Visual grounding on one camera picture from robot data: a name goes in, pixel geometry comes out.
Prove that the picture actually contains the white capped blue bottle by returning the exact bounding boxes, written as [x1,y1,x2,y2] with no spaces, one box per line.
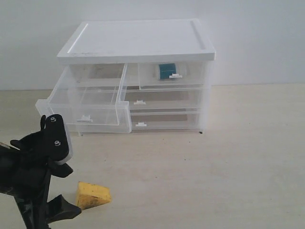
[157,63,179,80]

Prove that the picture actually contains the white plastic drawer cabinet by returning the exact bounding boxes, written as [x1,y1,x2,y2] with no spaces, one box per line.
[57,19,216,133]

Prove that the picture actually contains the yellow wedge sponge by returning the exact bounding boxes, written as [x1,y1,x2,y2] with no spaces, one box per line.
[75,182,112,210]

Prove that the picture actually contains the clear wide drawer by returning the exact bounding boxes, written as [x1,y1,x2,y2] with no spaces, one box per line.
[125,90,203,110]
[131,112,204,131]

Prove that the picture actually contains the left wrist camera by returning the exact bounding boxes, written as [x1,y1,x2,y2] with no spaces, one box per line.
[39,114,73,166]

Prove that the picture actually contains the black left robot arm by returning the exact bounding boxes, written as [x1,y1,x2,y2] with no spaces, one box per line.
[0,136,81,229]

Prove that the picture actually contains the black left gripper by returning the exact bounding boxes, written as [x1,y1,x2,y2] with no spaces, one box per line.
[10,133,81,229]

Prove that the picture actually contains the clear middle wide drawer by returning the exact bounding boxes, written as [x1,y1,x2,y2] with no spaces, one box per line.
[125,90,203,110]

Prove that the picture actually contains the clear bottom wide drawer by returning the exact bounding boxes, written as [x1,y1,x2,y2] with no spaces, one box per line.
[131,112,204,131]

